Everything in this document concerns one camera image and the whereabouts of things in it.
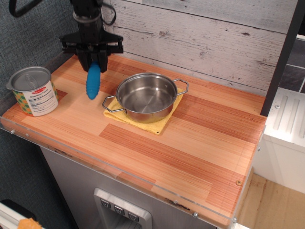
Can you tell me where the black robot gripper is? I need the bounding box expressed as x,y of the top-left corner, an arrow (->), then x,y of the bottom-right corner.
60,18 -> 123,73

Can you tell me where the blue handled metal fork spatula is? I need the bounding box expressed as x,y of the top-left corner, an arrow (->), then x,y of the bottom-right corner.
86,61 -> 101,100

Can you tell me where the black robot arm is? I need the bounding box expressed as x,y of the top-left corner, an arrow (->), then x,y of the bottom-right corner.
60,0 -> 123,73

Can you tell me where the stainless steel pot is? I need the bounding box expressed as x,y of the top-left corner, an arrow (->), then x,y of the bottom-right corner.
102,73 -> 189,124

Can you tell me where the toy food can container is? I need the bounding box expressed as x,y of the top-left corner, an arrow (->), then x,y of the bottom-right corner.
6,66 -> 59,117

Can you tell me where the yellow folded cloth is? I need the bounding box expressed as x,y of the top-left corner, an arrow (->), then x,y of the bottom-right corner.
103,94 -> 183,135

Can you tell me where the grey toy fridge cabinet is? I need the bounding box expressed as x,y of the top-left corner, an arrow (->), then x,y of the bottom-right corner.
41,147 -> 214,229

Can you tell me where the silver dispenser button panel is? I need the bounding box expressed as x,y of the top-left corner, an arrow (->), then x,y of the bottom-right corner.
94,188 -> 153,229

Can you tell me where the orange sponge piece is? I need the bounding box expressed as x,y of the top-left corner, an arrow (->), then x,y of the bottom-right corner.
17,218 -> 42,229

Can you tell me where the white toy sink unit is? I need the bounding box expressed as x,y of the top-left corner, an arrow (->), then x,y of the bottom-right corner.
252,35 -> 305,193

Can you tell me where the clear acrylic edge guard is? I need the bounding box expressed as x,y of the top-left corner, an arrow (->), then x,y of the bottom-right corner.
2,113 -> 266,229

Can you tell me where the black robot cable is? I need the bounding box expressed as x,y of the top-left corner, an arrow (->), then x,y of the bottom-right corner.
8,0 -> 43,18

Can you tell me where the white frame bottom left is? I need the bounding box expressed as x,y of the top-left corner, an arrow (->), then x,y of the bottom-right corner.
0,203 -> 20,229

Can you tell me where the dark right shelf post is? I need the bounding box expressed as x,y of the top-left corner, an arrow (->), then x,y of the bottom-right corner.
260,0 -> 305,117

